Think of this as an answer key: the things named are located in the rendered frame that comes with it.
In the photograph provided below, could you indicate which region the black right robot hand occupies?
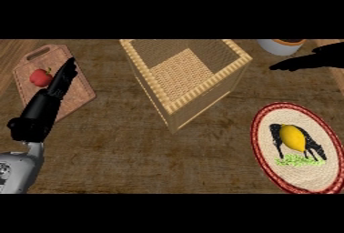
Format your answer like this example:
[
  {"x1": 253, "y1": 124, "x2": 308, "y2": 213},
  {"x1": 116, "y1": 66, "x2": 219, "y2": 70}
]
[{"x1": 269, "y1": 41, "x2": 344, "y2": 73}]

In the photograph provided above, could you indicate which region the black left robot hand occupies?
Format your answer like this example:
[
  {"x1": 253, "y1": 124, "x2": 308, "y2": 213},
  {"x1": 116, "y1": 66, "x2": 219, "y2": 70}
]
[{"x1": 7, "y1": 56, "x2": 80, "y2": 144}]

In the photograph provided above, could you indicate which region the yellow lemon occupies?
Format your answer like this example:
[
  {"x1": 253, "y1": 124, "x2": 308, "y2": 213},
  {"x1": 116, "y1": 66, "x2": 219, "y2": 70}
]
[{"x1": 278, "y1": 124, "x2": 308, "y2": 153}]

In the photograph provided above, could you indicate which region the square wicker basket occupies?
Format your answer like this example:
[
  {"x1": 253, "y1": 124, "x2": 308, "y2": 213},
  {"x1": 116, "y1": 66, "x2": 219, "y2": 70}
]
[{"x1": 119, "y1": 39, "x2": 255, "y2": 135}]

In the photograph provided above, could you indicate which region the oval placemat with cow print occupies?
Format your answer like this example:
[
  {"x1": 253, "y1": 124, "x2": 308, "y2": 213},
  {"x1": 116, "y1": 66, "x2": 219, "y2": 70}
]
[{"x1": 249, "y1": 101, "x2": 344, "y2": 195}]

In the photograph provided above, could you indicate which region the white pot with brown rim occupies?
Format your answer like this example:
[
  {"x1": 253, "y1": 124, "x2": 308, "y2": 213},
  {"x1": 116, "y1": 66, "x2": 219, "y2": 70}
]
[{"x1": 256, "y1": 39, "x2": 308, "y2": 57}]

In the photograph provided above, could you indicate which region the wooden cutting board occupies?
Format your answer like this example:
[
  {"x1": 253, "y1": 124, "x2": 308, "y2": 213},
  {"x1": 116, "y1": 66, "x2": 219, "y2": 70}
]
[{"x1": 12, "y1": 44, "x2": 98, "y2": 123}]

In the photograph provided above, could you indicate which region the red bell pepper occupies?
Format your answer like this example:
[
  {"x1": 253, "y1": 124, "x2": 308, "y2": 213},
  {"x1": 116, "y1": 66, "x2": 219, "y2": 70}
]
[{"x1": 29, "y1": 67, "x2": 55, "y2": 88}]

